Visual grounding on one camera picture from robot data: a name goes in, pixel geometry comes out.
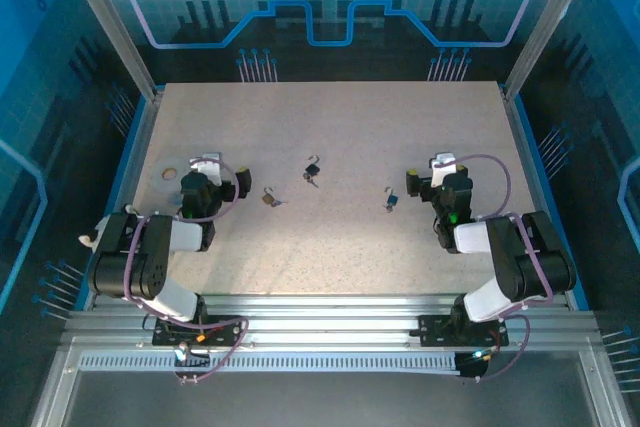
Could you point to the blue padlock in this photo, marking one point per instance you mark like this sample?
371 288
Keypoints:
392 199

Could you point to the aluminium front rail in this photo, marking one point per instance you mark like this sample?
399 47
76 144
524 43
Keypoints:
325 314

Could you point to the clear tape roll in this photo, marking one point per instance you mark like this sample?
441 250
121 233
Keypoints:
159 172

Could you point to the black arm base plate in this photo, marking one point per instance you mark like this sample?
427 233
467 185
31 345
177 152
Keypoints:
230 329
430 329

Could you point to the black padlock key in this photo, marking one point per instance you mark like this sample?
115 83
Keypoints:
314 183

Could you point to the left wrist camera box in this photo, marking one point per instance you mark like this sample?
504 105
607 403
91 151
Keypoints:
206 167

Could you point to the aluminium frame post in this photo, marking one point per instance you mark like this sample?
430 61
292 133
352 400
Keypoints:
112 22
544 22

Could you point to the aluminium side rail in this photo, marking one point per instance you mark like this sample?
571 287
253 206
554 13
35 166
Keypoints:
521 147
141 147

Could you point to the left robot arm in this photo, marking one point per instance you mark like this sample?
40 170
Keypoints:
150 272

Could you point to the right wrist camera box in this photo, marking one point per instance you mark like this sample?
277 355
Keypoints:
444 167

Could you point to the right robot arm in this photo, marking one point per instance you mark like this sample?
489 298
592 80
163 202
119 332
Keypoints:
525 267

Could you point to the white plush dog toy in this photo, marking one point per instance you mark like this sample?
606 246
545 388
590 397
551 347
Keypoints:
87 241

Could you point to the black padlock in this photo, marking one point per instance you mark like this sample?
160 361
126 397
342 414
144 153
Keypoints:
313 169

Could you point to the brass padlock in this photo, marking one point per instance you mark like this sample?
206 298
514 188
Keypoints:
268 199

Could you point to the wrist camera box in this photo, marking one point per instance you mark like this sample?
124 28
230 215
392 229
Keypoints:
206 167
444 167

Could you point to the connector with green light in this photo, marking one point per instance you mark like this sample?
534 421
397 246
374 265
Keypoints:
182 352
479 356

